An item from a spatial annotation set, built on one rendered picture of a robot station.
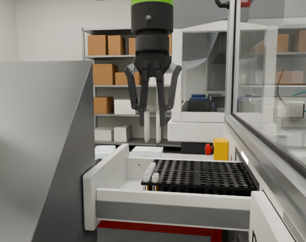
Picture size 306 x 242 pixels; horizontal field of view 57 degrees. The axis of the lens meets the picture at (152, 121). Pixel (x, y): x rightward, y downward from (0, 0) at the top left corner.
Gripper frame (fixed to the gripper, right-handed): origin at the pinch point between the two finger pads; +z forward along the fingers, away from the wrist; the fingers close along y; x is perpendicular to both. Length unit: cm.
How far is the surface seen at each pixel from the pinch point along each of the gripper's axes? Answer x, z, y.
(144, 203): 13.3, 12.5, -0.5
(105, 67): -381, -41, 135
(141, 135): -426, 77, 86
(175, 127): -79, 11, 1
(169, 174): 3.8, 9.8, -4.3
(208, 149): -30.4, 11.7, -14.1
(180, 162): -6.0, 9.8, -6.1
